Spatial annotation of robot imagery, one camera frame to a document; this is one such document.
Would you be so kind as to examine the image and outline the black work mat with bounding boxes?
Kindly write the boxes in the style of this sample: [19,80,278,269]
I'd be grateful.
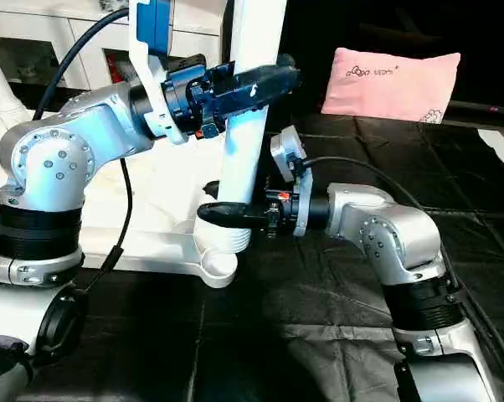
[34,80,504,402]

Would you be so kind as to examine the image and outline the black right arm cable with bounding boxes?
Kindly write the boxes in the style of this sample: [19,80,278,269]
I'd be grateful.
[301,155,504,379]

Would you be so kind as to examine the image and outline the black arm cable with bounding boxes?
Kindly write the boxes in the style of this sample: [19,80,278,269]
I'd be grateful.
[30,7,136,290]
[301,155,504,379]

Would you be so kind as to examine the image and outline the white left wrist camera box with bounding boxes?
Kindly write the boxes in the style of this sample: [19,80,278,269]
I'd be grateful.
[128,0,191,145]

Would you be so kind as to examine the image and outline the white plastic table top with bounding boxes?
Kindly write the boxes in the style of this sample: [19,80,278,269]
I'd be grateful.
[0,109,240,290]

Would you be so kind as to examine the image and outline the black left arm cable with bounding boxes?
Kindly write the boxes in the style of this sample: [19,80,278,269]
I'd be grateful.
[30,7,136,290]

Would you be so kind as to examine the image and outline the white glass-door cabinet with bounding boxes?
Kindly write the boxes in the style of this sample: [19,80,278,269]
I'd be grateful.
[0,0,233,87]

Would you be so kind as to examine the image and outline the pink pillow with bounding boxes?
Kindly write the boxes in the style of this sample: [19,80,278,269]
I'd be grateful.
[321,47,462,125]

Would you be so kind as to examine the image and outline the red bottle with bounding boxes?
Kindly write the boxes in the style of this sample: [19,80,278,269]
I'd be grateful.
[104,50,132,85]

